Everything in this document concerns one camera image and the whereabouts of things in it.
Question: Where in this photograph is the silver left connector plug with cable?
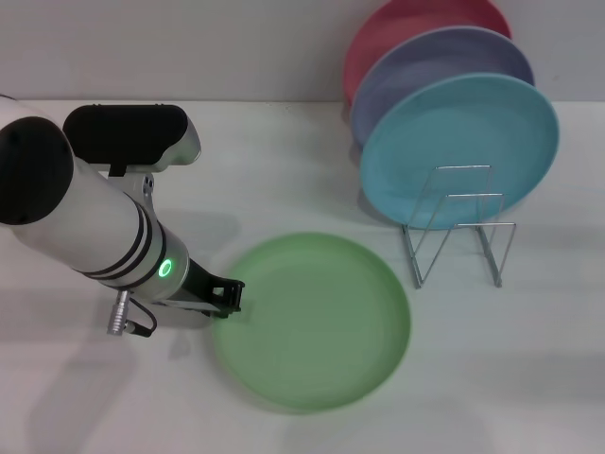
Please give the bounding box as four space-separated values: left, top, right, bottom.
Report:
107 290 157 338

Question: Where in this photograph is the green round plate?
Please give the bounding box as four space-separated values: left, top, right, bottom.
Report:
212 231 412 416

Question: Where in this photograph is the red round plate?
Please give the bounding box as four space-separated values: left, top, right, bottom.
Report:
343 0 513 108

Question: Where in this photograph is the silver wire plate rack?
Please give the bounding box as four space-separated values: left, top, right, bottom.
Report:
401 164 517 289

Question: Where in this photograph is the cyan round plate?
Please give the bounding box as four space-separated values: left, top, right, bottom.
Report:
358 73 562 232

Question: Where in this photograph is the purple round plate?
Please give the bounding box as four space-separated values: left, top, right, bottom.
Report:
350 26 537 150

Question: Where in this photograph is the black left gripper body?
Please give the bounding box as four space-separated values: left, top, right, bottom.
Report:
163 262 223 313

